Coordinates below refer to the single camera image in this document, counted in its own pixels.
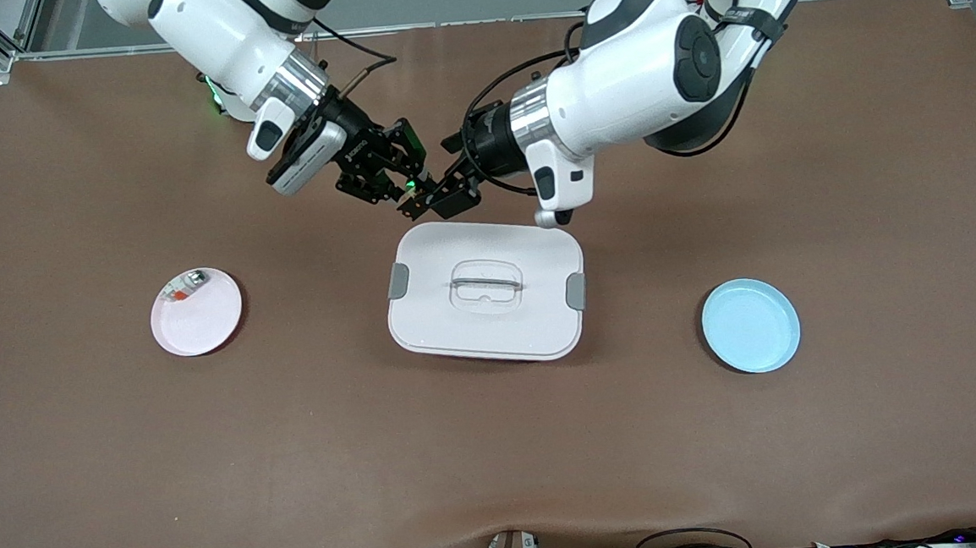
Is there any orange and black switch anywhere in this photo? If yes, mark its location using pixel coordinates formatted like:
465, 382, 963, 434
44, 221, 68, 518
398, 183, 436, 212

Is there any white lidded storage box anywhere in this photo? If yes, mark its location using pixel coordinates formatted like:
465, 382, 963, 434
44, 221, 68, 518
381, 211, 591, 371

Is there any pink round plate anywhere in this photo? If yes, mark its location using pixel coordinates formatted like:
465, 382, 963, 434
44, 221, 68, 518
147, 265, 247, 359

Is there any brown table mat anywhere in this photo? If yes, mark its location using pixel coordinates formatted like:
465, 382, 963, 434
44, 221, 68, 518
0, 0, 976, 548

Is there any light blue round plate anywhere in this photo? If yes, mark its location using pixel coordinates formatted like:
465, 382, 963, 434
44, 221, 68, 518
699, 275, 804, 378

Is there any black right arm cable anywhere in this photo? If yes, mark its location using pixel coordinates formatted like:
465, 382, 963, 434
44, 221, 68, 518
303, 10, 400, 100

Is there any white switch with green button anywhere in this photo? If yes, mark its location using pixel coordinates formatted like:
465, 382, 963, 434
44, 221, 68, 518
159, 270, 212, 305

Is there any black looped cable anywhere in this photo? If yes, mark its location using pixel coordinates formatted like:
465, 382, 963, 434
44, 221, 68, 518
631, 523, 755, 548

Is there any black cable bundle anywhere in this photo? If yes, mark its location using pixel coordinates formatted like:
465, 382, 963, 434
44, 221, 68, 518
809, 526, 976, 548

